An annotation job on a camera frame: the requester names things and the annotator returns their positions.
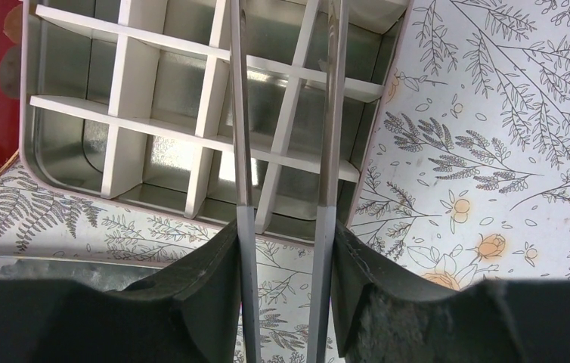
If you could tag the pink tin with white dividers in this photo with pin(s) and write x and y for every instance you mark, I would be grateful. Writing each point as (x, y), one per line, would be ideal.
(130, 101)

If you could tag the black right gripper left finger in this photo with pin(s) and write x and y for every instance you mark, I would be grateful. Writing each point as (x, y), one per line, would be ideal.
(185, 312)

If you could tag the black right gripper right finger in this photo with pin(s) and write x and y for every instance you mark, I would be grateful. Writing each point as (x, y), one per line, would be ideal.
(384, 313)

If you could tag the floral table mat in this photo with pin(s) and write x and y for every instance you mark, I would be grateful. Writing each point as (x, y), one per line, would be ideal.
(455, 163)

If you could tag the silver tin lid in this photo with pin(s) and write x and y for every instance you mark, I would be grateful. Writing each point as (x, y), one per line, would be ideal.
(100, 275)

